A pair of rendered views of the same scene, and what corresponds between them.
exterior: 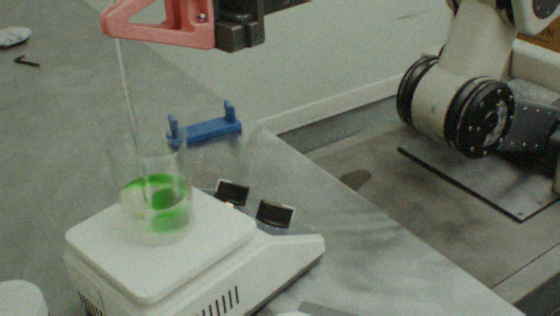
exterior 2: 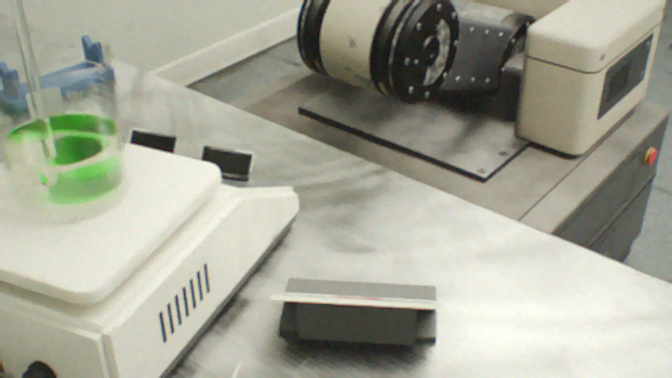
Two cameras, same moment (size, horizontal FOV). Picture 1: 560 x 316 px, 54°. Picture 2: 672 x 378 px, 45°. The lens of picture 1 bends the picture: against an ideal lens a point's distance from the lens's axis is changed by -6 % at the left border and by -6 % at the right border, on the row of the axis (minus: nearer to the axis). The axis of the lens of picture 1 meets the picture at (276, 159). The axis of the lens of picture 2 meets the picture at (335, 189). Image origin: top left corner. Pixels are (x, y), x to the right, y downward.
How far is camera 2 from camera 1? 0.10 m
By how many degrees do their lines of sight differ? 17
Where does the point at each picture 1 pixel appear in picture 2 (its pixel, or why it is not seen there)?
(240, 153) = (125, 108)
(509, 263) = not seen: hidden behind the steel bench
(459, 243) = not seen: hidden behind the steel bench
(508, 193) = (459, 147)
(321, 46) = not seen: outside the picture
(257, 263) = (228, 228)
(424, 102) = (338, 34)
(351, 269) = (339, 229)
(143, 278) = (76, 266)
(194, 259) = (148, 227)
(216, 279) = (180, 255)
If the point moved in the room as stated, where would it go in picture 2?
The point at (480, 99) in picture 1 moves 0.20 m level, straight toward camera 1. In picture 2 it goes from (416, 19) to (426, 81)
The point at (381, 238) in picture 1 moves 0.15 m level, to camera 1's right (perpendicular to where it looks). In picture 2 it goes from (365, 186) to (543, 148)
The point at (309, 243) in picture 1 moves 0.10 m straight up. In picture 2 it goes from (282, 198) to (275, 50)
